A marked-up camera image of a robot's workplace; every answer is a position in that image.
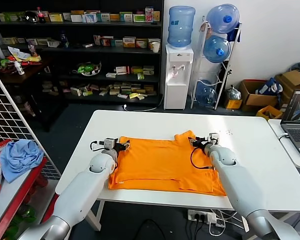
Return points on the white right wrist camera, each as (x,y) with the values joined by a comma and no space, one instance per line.
(213,138)

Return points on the orange t-shirt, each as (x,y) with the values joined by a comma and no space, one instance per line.
(152,165)

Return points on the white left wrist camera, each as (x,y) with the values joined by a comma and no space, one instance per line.
(109,143)

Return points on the white red-edged rack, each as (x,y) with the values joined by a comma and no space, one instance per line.
(17,184)

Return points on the blue bag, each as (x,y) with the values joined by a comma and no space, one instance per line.
(268,87)

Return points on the dark blue hanging cloth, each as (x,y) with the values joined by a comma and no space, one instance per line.
(233,33)

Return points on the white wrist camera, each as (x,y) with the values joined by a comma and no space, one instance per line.
(109,143)
(213,138)

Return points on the white metal jug rack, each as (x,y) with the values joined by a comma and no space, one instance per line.
(224,82)

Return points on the dark wooden table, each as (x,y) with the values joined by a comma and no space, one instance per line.
(35,72)

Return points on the green white medicine box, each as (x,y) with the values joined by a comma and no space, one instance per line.
(138,18)

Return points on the red snack bag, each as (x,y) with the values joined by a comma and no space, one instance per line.
(3,147)

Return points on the open cardboard box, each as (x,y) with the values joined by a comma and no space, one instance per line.
(262,101)

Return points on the black shelving unit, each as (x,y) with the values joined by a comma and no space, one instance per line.
(150,52)

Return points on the loose paper sheets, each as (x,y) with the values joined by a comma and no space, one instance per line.
(17,53)

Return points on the yellow plastic bin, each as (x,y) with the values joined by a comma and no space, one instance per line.
(267,111)

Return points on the green plastic bottle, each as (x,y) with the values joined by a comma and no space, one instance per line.
(27,213)

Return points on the bowl of green packets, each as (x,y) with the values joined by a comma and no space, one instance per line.
(87,69)

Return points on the white table leg frame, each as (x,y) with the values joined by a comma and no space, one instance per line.
(100,212)

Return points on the purple drink bottle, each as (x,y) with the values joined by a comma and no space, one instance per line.
(33,49)

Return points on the white power strip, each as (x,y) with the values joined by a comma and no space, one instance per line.
(205,217)

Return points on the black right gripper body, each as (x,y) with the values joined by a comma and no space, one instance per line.
(202,144)

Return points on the red green packaging pile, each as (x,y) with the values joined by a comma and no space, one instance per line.
(5,63)

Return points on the blue water cooler jug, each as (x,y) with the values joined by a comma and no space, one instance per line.
(180,27)
(206,95)
(222,18)
(216,49)

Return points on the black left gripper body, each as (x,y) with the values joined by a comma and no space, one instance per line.
(119,147)

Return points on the light blue crumpled cloth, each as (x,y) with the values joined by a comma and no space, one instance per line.
(20,157)

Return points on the small yellow box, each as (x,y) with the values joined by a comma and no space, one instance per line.
(233,104)

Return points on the tall pink medicine box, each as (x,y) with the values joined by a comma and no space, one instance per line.
(149,14)

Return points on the closed cardboard box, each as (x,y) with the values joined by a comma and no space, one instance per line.
(293,80)

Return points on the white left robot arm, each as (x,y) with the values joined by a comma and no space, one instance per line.
(77,192)

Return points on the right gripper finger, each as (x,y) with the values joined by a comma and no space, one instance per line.
(193,144)
(192,140)

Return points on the white water dispenser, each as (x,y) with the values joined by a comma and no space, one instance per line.
(178,85)

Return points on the red white medicine box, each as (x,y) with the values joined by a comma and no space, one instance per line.
(122,70)

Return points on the cola bottle red cap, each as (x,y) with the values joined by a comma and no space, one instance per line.
(41,15)

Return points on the white paper cup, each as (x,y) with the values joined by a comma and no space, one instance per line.
(155,47)

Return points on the white plastic bottle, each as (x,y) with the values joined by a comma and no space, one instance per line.
(20,68)

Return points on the shiny silver ball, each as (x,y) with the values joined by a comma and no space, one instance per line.
(30,16)

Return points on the blue drink bottle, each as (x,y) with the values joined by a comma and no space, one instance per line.
(64,39)

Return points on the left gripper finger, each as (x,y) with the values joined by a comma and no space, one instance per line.
(127,148)
(127,143)

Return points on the orange yellow medicine box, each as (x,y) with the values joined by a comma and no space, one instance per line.
(129,42)

